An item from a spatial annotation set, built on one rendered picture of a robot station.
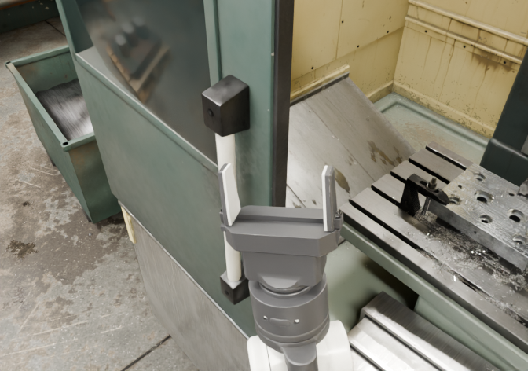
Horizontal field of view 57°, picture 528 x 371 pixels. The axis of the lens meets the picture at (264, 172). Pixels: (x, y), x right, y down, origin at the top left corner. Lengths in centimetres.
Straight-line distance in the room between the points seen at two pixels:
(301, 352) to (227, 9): 46
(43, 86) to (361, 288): 226
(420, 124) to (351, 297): 110
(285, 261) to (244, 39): 34
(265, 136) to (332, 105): 132
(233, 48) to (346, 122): 134
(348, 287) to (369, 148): 63
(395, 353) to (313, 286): 91
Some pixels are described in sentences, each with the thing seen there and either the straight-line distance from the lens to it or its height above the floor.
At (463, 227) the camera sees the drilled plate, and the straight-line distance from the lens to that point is 145.
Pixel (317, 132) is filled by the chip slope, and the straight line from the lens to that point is 195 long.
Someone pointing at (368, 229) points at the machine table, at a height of 90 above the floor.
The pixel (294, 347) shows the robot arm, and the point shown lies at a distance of 56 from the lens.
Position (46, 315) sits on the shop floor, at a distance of 251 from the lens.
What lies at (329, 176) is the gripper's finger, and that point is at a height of 165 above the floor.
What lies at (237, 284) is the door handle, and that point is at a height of 110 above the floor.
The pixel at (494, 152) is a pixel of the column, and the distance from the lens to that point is 196.
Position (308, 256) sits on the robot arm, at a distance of 50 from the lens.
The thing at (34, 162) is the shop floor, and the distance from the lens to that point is 333.
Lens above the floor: 196
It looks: 42 degrees down
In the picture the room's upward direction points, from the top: straight up
